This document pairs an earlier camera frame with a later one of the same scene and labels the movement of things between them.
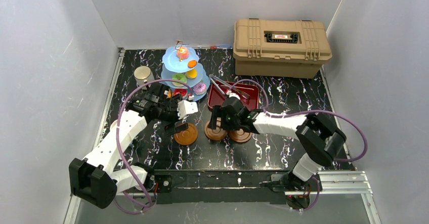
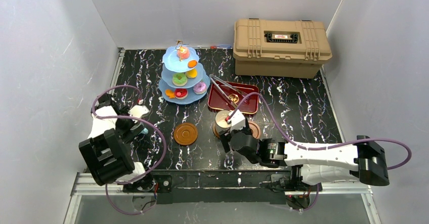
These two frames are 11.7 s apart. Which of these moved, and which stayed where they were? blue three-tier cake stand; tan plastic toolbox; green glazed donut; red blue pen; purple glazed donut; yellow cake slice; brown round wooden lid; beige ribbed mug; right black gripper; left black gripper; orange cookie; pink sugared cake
Moved: brown round wooden lid; left black gripper; right black gripper; beige ribbed mug
Stayed: red blue pen; purple glazed donut; green glazed donut; pink sugared cake; orange cookie; yellow cake slice; blue three-tier cake stand; tan plastic toolbox
